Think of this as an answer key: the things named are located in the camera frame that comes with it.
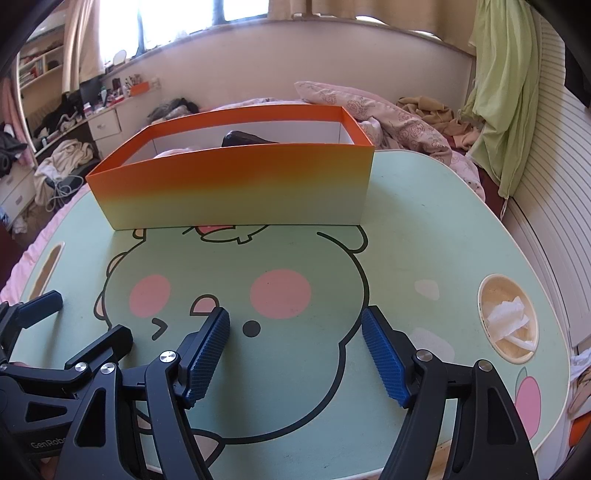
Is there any pink bedsheet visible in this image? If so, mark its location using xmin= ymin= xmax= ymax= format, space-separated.
xmin=0 ymin=198 xmax=88 ymax=301

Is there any hanging black clothing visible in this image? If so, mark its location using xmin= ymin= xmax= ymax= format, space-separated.
xmin=562 ymin=44 xmax=591 ymax=109

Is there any dark grey clothing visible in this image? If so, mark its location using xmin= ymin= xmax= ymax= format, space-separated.
xmin=148 ymin=97 xmax=200 ymax=124

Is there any window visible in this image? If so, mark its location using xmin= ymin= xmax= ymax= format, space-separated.
xmin=95 ymin=0 xmax=271 ymax=58

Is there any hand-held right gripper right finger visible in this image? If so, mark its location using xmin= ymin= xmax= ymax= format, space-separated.
xmin=362 ymin=306 xmax=539 ymax=480

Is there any white bookshelf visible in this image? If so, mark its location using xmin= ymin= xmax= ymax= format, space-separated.
xmin=16 ymin=39 xmax=65 ymax=93

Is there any white clothes pile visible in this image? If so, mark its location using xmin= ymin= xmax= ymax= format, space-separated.
xmin=34 ymin=140 xmax=100 ymax=208

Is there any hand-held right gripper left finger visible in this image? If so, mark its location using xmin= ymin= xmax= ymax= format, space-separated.
xmin=60 ymin=307 xmax=230 ymax=480

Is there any orange bag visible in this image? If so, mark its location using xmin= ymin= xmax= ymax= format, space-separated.
xmin=569 ymin=422 xmax=591 ymax=448

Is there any white slatted wardrobe door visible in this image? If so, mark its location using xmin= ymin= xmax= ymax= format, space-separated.
xmin=501 ymin=9 xmax=591 ymax=352

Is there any light clothes heap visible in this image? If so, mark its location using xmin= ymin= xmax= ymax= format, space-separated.
xmin=568 ymin=348 xmax=591 ymax=418

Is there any black red pouch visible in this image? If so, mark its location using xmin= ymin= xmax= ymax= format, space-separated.
xmin=221 ymin=130 xmax=280 ymax=147

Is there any green cartoon desktop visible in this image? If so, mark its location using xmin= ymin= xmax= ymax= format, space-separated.
xmin=0 ymin=148 xmax=573 ymax=480

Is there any black clothes pile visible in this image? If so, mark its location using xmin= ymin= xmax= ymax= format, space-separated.
xmin=0 ymin=122 xmax=28 ymax=181

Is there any crumpled white tissue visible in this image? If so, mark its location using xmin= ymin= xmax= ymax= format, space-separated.
xmin=486 ymin=298 xmax=532 ymax=352

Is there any black monitor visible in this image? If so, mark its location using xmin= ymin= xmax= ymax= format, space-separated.
xmin=79 ymin=76 xmax=103 ymax=109

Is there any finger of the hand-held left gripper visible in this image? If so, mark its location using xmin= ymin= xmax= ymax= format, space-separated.
xmin=0 ymin=325 xmax=134 ymax=396
xmin=0 ymin=290 xmax=64 ymax=361

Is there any pink floral quilt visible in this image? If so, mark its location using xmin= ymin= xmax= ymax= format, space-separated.
xmin=203 ymin=80 xmax=485 ymax=199

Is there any beige clothing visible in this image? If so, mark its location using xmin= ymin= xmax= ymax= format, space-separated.
xmin=397 ymin=95 xmax=481 ymax=148

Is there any white drawer desk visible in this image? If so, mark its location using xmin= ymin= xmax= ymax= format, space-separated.
xmin=32 ymin=85 xmax=162 ymax=153

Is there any peach round plush toy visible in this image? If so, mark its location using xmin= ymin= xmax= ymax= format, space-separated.
xmin=154 ymin=147 xmax=206 ymax=159

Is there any hanging green cloth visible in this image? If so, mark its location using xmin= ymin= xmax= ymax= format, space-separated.
xmin=459 ymin=0 xmax=541 ymax=199

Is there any beige curtain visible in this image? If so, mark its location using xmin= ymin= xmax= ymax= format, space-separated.
xmin=62 ymin=0 xmax=107 ymax=88

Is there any orange gradient cardboard box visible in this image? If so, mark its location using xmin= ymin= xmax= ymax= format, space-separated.
xmin=86 ymin=104 xmax=376 ymax=230

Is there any white drawer cabinet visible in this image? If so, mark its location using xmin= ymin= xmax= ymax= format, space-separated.
xmin=0 ymin=166 xmax=38 ymax=222

